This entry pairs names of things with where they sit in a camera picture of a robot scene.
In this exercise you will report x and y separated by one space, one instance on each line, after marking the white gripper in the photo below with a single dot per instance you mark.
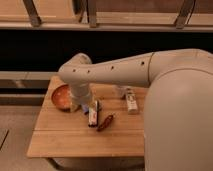
81 94

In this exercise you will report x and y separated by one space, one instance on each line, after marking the white boxed eraser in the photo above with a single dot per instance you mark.
93 115

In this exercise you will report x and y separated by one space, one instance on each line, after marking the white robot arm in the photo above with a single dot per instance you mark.
178 108

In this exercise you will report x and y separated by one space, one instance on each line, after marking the white ceramic cup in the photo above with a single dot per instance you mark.
121 91

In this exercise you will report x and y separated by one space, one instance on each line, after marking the blue sponge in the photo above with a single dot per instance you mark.
85 109

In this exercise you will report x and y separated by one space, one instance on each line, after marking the orange wooden bowl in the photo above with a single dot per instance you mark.
61 97

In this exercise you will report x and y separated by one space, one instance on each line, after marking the red chili pepper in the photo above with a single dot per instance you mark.
105 123

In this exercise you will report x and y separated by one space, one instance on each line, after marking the wooden table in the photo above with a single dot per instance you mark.
64 134

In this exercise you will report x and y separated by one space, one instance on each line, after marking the small labelled bottle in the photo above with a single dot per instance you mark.
132 106

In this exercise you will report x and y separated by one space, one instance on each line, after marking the wooden shelf rail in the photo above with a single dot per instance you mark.
108 15

